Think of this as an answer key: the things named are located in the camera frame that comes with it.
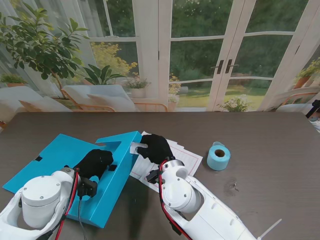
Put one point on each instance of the white peeled label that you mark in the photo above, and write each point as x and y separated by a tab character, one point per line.
133	147

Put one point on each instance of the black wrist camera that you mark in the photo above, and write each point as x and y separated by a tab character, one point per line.
87	187
152	176

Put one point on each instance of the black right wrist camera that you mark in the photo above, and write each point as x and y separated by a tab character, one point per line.
152	176

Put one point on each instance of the black stand at table edge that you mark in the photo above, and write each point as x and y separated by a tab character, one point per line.
315	108

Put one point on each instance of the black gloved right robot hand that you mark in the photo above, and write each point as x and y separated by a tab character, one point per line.
157	150

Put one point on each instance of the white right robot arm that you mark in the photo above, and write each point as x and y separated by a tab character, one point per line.
200	207

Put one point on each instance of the printed garden window backdrop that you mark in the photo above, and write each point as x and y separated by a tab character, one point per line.
200	50

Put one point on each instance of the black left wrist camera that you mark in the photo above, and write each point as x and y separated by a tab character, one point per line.
87	187

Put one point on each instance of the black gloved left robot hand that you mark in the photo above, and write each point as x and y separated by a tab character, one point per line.
95	162

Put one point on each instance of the blue file box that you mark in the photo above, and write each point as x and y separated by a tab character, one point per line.
50	155

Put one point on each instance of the light blue label roll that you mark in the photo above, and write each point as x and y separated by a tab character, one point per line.
217	162

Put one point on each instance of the white lined paper sheets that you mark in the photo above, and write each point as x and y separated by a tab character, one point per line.
185	160

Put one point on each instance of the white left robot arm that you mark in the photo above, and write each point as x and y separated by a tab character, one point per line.
35	207

